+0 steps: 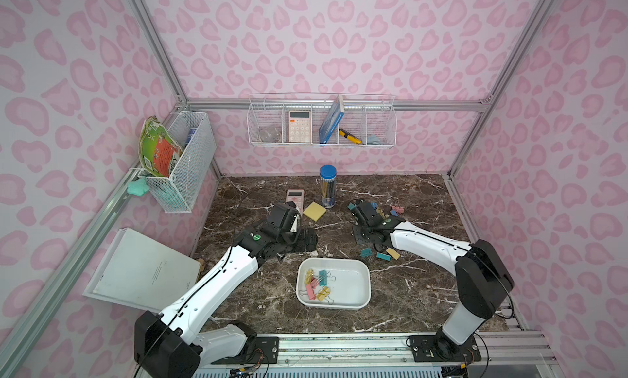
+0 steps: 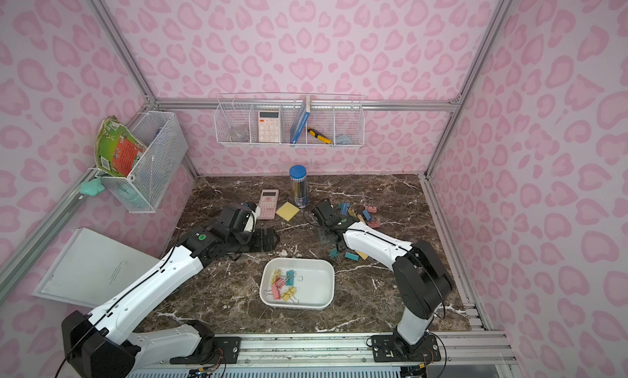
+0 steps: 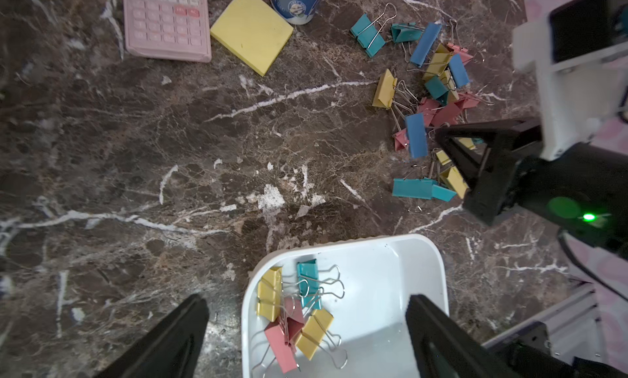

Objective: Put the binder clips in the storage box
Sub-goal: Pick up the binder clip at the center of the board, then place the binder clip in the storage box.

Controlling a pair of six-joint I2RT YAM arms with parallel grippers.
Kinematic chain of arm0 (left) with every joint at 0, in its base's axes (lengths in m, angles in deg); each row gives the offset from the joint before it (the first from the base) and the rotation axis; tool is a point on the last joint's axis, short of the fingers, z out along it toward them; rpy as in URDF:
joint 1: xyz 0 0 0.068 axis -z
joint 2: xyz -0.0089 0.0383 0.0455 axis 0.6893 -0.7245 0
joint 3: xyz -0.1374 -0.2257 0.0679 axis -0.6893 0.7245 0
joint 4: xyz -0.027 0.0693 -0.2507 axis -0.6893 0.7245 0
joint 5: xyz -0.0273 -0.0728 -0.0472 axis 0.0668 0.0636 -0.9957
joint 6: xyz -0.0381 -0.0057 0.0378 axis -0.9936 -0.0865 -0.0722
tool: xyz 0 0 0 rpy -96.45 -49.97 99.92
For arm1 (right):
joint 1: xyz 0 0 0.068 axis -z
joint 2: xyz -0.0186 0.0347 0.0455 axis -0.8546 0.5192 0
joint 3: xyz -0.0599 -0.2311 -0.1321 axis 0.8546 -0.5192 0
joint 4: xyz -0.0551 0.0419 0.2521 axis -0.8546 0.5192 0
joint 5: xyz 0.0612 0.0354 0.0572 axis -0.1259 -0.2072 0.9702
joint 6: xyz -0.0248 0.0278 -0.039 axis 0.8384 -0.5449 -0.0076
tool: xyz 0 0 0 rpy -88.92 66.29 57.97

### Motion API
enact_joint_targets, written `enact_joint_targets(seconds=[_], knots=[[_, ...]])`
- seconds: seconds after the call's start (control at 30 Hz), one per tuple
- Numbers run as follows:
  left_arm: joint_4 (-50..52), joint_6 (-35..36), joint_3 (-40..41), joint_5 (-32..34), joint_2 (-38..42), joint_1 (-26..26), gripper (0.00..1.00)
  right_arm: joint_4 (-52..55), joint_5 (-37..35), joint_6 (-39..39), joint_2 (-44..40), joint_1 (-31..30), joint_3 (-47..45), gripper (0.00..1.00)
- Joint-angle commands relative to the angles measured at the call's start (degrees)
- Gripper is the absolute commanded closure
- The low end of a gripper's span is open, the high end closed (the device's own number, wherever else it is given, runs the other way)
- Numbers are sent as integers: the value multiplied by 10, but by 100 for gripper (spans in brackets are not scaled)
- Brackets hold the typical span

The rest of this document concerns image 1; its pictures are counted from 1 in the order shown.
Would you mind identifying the teal binder clip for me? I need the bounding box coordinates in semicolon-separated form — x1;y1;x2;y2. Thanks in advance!
318;270;336;286

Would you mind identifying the dark pink binder clip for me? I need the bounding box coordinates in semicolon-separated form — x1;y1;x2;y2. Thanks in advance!
306;284;316;301

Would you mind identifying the yellow binder clip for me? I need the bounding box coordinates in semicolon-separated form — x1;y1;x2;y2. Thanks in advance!
316;286;335;304

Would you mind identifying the white storage tray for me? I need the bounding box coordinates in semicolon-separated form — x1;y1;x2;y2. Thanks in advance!
296;258;371;310

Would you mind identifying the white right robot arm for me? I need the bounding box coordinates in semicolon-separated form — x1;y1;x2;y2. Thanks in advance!
348;200;515;349

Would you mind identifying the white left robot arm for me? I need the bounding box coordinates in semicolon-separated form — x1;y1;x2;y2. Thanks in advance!
133;202;318;377

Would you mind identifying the pink calculator on table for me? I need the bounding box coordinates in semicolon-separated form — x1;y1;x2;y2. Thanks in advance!
286;189;305;213

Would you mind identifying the yellow sticky note pad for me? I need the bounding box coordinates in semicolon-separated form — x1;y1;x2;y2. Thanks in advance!
304;202;326;222

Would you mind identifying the blue lid pencil tube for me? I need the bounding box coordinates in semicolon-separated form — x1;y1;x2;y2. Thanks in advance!
319;165;337;209

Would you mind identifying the yellow utility knife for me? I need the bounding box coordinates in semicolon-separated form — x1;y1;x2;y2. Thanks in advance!
339;129;363;145

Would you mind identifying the white calculator in shelf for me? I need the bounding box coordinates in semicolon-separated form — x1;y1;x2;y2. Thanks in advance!
288;110;312;144

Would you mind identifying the blue book in shelf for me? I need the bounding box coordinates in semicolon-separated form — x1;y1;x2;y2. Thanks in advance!
319;95;345;144

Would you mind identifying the green snack bag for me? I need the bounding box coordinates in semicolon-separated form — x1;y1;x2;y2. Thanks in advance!
138;116;183;178

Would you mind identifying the white paper board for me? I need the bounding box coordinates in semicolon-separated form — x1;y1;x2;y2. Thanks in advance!
83;228;201;313

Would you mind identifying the white mesh wall basket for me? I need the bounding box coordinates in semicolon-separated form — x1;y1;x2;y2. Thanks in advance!
145;111;217;214

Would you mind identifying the white wire wall shelf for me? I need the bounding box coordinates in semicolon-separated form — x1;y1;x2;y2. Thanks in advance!
247;93;397;147

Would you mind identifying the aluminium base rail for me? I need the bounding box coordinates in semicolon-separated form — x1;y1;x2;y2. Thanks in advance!
270;331;558;368

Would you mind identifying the mint green wall hook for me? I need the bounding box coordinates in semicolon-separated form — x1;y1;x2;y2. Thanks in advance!
127;177;150;197

